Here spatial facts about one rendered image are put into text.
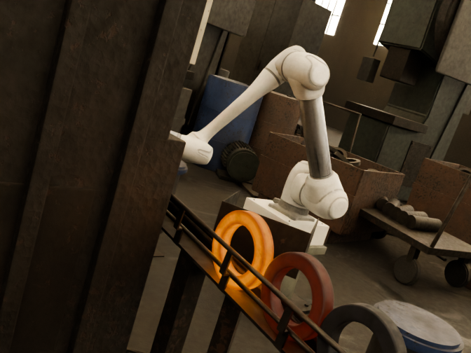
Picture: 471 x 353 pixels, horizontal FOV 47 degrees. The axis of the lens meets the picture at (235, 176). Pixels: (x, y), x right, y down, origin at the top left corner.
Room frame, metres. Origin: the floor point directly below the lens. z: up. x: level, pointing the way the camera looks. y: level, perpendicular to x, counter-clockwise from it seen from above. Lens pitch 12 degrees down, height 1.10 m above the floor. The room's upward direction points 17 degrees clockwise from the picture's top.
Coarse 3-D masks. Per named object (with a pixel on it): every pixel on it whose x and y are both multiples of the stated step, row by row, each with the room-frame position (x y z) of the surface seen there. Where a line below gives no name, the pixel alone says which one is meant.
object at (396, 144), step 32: (416, 0) 6.69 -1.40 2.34; (448, 0) 6.24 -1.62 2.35; (384, 32) 6.98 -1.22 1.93; (416, 32) 6.56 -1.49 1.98; (448, 32) 6.25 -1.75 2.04; (384, 64) 6.89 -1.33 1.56; (416, 64) 6.72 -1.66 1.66; (448, 64) 6.23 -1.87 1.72; (416, 96) 6.95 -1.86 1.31; (448, 96) 6.85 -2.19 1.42; (352, 128) 6.88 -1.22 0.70; (384, 128) 6.45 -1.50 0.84; (416, 128) 6.55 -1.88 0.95; (448, 128) 6.93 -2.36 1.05; (384, 160) 6.49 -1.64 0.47; (416, 160) 6.77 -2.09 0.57
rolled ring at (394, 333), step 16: (352, 304) 0.96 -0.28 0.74; (368, 304) 0.97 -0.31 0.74; (336, 320) 0.98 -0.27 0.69; (352, 320) 0.95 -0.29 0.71; (368, 320) 0.93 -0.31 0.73; (384, 320) 0.92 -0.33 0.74; (336, 336) 0.99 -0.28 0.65; (384, 336) 0.90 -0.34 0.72; (400, 336) 0.91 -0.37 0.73; (320, 352) 0.98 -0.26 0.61; (336, 352) 0.98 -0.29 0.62; (384, 352) 0.89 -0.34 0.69; (400, 352) 0.88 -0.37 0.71
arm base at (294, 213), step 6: (276, 198) 2.69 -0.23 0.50; (270, 204) 2.61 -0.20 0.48; (276, 204) 2.61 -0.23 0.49; (282, 204) 2.57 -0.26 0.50; (288, 204) 2.56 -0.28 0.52; (282, 210) 2.56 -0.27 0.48; (288, 210) 2.55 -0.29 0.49; (294, 210) 2.54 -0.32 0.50; (300, 210) 2.55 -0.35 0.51; (306, 210) 2.57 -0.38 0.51; (288, 216) 2.52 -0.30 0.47; (294, 216) 2.51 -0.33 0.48; (300, 216) 2.54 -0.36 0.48; (306, 216) 2.58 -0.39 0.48
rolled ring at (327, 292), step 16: (288, 256) 1.10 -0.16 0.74; (304, 256) 1.07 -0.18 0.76; (272, 272) 1.12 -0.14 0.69; (304, 272) 1.06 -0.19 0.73; (320, 272) 1.04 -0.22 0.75; (320, 288) 1.02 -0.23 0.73; (272, 304) 1.10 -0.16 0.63; (320, 304) 1.01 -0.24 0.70; (272, 320) 1.08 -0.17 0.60; (320, 320) 1.00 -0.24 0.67; (288, 336) 1.04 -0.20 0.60; (304, 336) 1.01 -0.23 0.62
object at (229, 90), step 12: (216, 84) 5.24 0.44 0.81; (228, 84) 5.19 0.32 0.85; (240, 84) 5.27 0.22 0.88; (204, 96) 5.35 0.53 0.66; (216, 96) 5.22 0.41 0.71; (228, 96) 5.18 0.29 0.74; (204, 108) 5.29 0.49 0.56; (216, 108) 5.20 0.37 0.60; (252, 108) 5.29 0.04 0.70; (204, 120) 5.25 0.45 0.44; (240, 120) 5.22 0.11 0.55; (252, 120) 5.35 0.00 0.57; (228, 132) 5.19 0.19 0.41; (240, 132) 5.25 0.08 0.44; (216, 144) 5.18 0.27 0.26; (228, 144) 5.19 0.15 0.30; (216, 156) 5.18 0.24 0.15; (204, 168) 5.20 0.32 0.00; (216, 168) 5.19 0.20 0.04
